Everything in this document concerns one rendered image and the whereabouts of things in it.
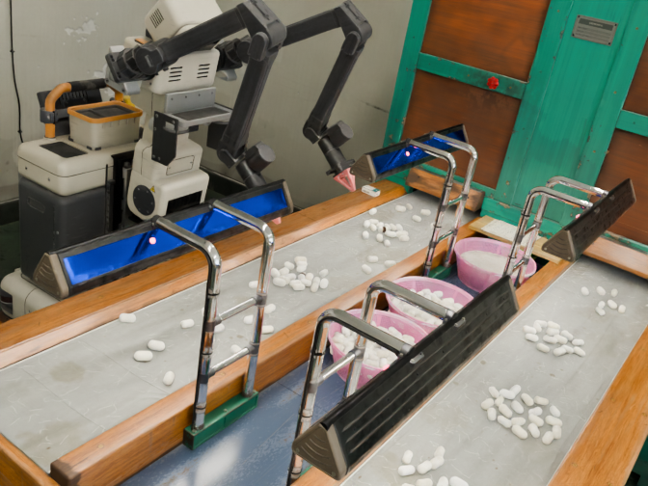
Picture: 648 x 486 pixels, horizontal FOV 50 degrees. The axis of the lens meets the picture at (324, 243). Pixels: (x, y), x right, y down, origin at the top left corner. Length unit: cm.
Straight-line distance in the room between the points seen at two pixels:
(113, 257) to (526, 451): 92
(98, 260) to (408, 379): 57
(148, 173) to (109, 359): 90
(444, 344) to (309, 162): 287
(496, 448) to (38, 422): 91
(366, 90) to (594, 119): 151
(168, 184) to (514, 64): 123
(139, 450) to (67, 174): 125
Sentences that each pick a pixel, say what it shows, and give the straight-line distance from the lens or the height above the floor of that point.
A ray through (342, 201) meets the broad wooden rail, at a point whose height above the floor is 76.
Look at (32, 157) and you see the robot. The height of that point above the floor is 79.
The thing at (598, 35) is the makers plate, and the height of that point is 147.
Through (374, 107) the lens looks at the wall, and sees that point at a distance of 365.
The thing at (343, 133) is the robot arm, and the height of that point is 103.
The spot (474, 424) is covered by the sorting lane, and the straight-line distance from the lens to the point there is 160.
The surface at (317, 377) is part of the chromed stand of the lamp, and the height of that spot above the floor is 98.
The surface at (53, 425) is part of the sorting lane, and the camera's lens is 144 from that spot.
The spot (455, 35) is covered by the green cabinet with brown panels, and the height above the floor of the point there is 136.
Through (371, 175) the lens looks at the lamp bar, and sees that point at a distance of 190.
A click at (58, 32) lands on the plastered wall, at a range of 376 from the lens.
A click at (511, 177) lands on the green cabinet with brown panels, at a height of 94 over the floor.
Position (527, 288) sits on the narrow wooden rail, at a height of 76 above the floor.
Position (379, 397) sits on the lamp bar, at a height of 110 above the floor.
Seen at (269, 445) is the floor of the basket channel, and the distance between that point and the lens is 151.
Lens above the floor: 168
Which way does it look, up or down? 25 degrees down
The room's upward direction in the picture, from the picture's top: 10 degrees clockwise
